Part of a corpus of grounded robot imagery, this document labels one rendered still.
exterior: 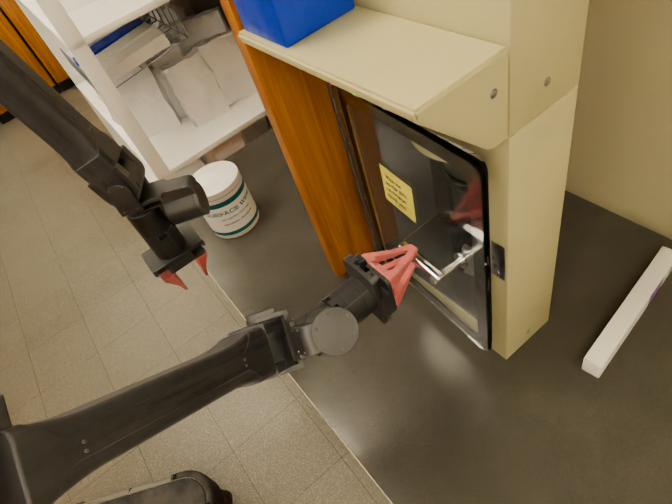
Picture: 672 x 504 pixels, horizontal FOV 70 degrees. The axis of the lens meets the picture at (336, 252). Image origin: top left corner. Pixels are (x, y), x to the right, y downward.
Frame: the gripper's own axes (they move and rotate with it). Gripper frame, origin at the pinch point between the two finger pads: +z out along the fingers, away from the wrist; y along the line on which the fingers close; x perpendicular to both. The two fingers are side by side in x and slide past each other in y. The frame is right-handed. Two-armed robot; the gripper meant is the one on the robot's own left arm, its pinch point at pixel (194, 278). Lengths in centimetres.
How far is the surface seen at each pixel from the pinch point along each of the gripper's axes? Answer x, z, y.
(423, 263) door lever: -37.7, -11.3, 26.0
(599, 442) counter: -64, 15, 32
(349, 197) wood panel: -9.1, -2.2, 32.4
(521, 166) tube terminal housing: -46, -27, 35
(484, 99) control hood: -46, -38, 30
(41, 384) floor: 126, 111, -87
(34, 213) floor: 277, 112, -60
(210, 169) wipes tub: 30.4, 1.0, 18.4
